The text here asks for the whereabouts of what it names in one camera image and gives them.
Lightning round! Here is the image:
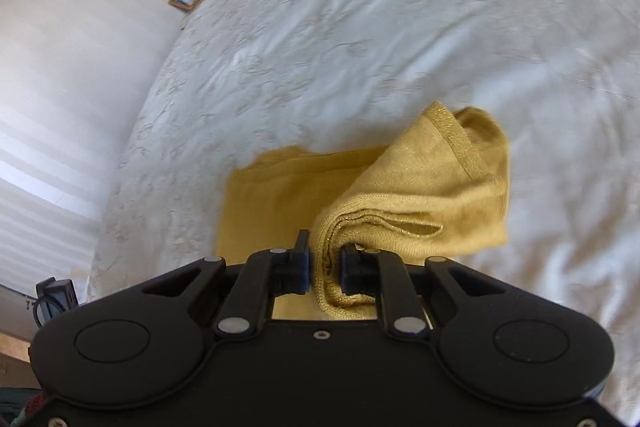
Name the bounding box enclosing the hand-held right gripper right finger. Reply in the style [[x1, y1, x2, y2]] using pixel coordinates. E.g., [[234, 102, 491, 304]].
[[339, 244, 507, 342]]

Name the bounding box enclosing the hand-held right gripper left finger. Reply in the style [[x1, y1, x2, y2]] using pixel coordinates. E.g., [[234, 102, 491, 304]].
[[141, 229, 314, 341]]

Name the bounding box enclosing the yellow knit top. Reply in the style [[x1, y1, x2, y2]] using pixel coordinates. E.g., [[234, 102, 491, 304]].
[[215, 102, 512, 323]]

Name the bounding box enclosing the white embroidered bedspread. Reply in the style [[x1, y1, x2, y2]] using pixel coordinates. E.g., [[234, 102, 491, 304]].
[[87, 0, 640, 425]]

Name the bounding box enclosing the black device with cable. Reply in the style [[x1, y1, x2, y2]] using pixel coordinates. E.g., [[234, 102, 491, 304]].
[[33, 277, 80, 329]]

